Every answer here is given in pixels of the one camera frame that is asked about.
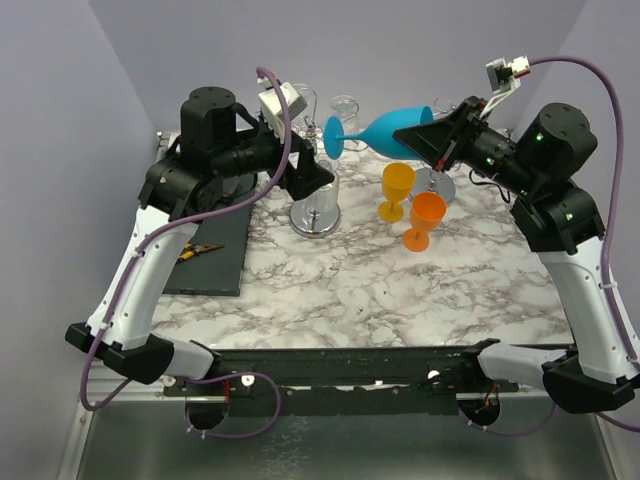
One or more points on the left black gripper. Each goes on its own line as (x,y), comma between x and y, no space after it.
(307,175)

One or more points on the chrome swirl wine glass rack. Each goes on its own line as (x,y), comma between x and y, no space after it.
(319,214)

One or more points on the yellow plastic wine glass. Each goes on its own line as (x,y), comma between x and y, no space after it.
(397,182)

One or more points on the clear wine glass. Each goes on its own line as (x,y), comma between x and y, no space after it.
(325,199)
(346,109)
(308,114)

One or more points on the chrome spiral wire rack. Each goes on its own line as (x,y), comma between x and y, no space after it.
(428,180)

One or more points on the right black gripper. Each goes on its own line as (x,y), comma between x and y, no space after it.
(440,141)

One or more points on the orange plastic wine glass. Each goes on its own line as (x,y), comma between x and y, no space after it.
(427,211)

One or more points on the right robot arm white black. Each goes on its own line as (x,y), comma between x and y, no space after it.
(562,225)

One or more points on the dark grey box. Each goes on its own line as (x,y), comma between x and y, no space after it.
(217,272)

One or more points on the aluminium mounting rail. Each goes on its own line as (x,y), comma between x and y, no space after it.
(102,382)

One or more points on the blue plastic wine glass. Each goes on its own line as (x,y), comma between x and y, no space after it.
(379,134)

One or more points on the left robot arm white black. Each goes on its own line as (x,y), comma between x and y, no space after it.
(171,201)

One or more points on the yellow handled pliers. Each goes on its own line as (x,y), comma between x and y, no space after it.
(192,250)

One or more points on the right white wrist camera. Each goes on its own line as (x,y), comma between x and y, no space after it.
(504,78)

